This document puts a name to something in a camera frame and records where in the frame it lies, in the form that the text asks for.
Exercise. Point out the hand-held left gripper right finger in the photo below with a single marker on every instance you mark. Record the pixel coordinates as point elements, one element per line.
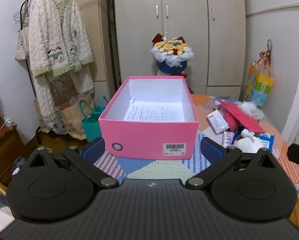
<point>210,150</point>

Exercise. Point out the patchwork tablecloth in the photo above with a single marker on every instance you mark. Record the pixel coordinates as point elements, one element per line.
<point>164,167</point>

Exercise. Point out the brown paper bag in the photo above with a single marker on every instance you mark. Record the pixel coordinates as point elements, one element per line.
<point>72,122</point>

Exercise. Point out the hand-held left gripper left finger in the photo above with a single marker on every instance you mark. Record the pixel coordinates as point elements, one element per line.
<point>94,148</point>

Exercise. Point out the wooden nightstand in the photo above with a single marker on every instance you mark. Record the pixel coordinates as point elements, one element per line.
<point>4,150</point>

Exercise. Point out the white fluffy item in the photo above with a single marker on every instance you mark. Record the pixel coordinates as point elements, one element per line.
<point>248,107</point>

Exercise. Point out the colourful gift bag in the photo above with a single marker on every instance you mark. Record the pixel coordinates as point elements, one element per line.
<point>260,87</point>

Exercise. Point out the pink cardboard box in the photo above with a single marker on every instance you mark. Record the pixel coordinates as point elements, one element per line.
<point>144,137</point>

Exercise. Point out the flower bouquet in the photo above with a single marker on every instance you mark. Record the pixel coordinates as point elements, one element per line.
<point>172,55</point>

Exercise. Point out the printed paper sheet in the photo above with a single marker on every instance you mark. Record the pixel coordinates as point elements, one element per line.
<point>154,112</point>

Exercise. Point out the purple print tissue pack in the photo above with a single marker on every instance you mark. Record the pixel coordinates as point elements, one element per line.
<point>228,138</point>

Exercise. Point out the teal gift bag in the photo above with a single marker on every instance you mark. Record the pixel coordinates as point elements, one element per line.
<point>92,127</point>

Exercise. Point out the blue tissue pack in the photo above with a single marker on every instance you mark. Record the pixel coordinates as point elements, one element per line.
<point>268,140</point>

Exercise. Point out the fuzzy cream cardigan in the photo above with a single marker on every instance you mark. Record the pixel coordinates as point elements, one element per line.
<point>59,30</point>

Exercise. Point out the beige wooden board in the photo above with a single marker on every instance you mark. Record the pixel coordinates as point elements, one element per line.
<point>94,30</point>

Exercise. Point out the orange dream catcher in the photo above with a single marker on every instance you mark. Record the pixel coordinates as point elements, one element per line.
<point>265,56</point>

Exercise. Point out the white tissue pack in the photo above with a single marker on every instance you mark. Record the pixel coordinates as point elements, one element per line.
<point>217,122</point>

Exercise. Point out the fuzzy cream pants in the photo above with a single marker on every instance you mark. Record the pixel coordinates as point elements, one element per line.
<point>82,82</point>

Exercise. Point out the beige wardrobe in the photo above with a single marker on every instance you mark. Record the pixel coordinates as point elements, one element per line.
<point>184,30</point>

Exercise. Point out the pink fluffy pompom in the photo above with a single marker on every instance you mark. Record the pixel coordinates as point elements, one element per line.
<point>230,122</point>

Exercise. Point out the patterned slippers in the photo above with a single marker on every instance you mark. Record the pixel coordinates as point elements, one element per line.
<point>19,166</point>

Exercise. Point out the red cloth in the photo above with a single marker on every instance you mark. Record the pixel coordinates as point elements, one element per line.
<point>242,118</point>

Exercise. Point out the white plush toy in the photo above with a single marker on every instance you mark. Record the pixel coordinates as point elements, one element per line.
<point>247,143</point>

